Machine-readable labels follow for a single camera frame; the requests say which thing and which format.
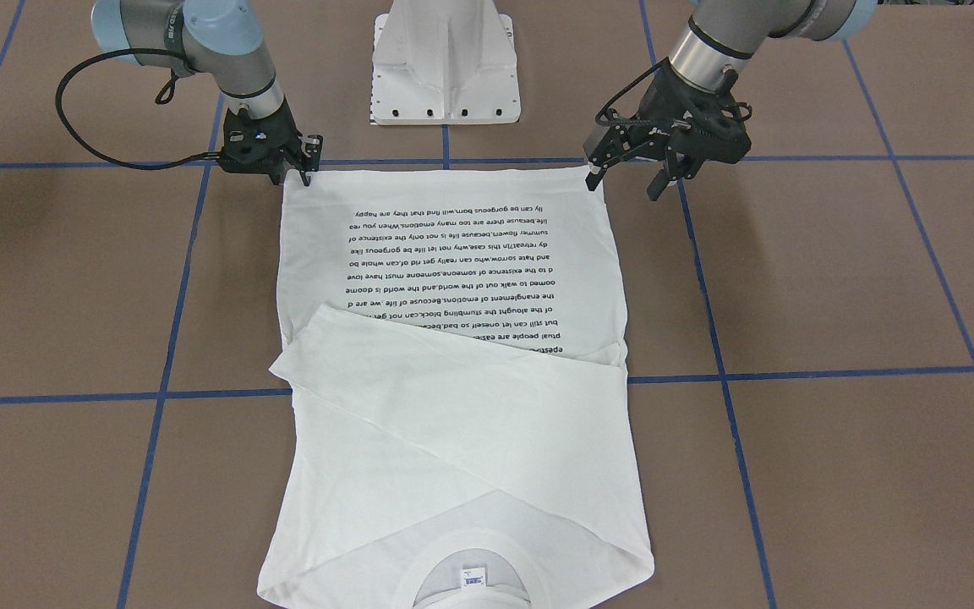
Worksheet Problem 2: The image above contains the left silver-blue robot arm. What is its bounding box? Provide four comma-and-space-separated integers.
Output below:
583, 1, 877, 200

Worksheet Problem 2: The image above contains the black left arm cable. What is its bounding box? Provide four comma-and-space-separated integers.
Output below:
597, 59, 674, 128

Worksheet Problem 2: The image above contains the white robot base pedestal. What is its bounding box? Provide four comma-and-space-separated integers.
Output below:
369, 1, 521, 126

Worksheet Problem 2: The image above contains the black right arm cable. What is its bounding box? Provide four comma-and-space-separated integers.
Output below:
55, 49, 226, 172

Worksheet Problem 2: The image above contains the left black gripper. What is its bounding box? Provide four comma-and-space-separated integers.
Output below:
583, 59, 752, 202

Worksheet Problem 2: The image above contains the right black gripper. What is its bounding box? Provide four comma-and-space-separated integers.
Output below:
216, 101, 322, 188

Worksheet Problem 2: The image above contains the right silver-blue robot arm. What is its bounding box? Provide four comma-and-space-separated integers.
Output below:
91, 1, 322, 184

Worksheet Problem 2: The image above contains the white long-sleeve printed shirt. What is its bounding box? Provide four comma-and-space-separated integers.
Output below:
258, 167, 654, 608

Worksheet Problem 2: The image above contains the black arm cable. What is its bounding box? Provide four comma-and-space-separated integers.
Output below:
597, 59, 674, 128
55, 49, 226, 172

